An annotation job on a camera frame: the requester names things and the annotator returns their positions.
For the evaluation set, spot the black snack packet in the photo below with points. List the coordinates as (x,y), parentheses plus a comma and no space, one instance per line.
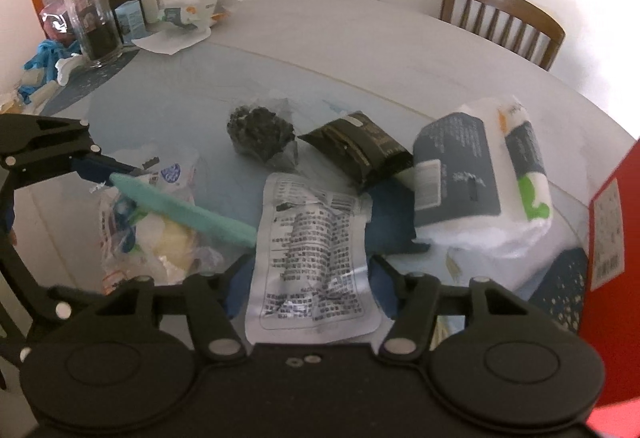
(360,148)

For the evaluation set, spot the clear bag of black beads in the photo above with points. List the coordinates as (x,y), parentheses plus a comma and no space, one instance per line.
(257,131)

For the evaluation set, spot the white and grey pouch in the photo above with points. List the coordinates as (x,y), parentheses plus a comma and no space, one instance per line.
(465,173)

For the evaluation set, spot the glass jar with white lid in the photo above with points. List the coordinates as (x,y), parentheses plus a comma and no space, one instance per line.
(95,33)

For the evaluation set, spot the white tissue sheet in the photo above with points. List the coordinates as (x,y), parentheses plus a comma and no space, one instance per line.
(170,41)

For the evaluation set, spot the red cardboard box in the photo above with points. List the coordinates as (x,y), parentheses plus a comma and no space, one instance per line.
(615,318)

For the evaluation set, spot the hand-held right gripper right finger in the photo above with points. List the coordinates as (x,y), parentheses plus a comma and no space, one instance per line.
(385,288)

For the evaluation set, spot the clear bag with round roll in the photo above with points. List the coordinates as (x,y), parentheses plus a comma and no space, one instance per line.
(160,238)

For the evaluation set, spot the teal stick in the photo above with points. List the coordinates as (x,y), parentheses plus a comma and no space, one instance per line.
(190,215)

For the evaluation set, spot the open white tissue pack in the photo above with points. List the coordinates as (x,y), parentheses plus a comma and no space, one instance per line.
(192,11)

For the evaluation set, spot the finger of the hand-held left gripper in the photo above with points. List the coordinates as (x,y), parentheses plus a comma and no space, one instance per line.
(30,283)
(95,167)

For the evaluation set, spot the crumpled white tissue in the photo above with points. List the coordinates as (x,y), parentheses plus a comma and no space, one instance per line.
(65,68)

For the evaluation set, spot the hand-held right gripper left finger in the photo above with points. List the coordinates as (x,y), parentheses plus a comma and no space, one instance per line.
(237,288)

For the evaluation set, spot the white printed pouch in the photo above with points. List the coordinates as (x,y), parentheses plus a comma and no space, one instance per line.
(310,258)

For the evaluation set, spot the blue gloves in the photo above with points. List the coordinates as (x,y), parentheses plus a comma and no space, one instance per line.
(45,53)

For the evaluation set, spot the small light blue container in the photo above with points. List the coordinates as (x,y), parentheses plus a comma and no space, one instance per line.
(130,21)

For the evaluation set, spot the white marble desktop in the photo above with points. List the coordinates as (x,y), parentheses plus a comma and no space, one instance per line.
(400,58)

